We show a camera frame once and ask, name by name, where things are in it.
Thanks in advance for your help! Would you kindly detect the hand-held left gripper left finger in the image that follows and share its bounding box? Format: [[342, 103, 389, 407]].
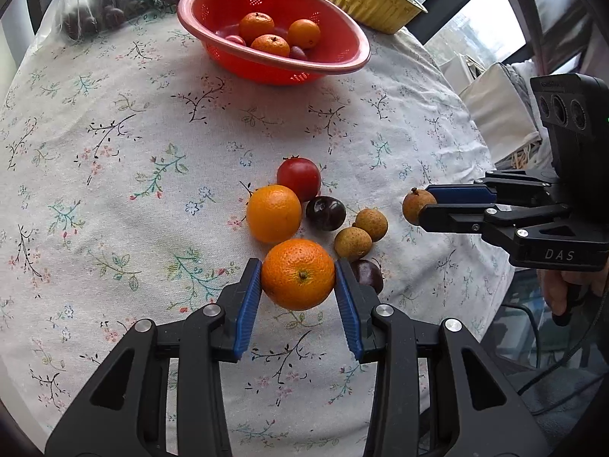
[[45, 258, 263, 457]]

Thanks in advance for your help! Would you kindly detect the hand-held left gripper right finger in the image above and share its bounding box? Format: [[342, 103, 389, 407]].
[[333, 258, 553, 457]]

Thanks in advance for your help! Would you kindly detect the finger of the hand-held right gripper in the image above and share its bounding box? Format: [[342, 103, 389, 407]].
[[419, 203, 571, 244], [425, 171, 561, 205]]

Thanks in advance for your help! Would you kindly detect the tan longan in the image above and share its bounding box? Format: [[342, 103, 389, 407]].
[[402, 187, 437, 226], [333, 227, 373, 262], [354, 208, 389, 243]]

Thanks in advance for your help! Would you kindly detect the dark brown chestnut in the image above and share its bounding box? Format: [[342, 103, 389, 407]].
[[349, 259, 384, 296], [305, 197, 347, 232]]

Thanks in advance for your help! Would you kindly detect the mandarin orange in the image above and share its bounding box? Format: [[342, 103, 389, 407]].
[[261, 239, 336, 312], [238, 12, 276, 45], [250, 34, 291, 58]]

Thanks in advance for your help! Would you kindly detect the smooth orange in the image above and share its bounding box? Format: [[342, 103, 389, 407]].
[[287, 18, 321, 50], [246, 184, 303, 244]]

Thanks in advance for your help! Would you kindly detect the red plastic colander bowl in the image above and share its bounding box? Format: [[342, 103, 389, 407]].
[[177, 0, 372, 87]]

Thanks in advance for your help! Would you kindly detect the person's right hand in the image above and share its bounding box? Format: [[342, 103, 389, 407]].
[[540, 269, 609, 329]]

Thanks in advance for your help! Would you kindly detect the large white bag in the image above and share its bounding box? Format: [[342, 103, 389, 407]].
[[464, 62, 548, 167]]

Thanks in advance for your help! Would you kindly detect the small white bag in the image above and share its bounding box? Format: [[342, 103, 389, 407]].
[[438, 52, 483, 96]]

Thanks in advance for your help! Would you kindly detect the pile of bagged chestnuts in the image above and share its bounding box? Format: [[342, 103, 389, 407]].
[[59, 0, 210, 41]]

